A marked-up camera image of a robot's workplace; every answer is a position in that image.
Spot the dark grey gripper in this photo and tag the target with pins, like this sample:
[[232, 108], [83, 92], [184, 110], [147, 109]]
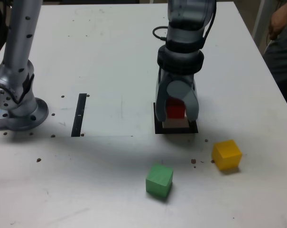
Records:
[[181, 77]]

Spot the black tape strip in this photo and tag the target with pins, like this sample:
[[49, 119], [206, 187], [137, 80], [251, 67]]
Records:
[[78, 114]]

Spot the person's forearm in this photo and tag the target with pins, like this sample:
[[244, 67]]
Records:
[[286, 3]]

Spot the person's hand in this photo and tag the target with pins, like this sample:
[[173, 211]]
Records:
[[278, 22]]

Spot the green cube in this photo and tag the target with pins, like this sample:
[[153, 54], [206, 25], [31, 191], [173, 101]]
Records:
[[158, 180]]

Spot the yellow cube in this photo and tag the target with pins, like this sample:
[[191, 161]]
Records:
[[226, 154]]

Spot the red cube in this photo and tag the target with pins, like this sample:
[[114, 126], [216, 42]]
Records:
[[175, 110]]

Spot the black tape square outline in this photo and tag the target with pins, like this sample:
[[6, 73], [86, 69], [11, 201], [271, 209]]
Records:
[[174, 131]]

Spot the person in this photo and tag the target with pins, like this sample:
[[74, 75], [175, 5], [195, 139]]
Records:
[[283, 59]]

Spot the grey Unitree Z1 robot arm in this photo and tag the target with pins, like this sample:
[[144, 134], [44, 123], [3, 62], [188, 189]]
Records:
[[20, 35]]

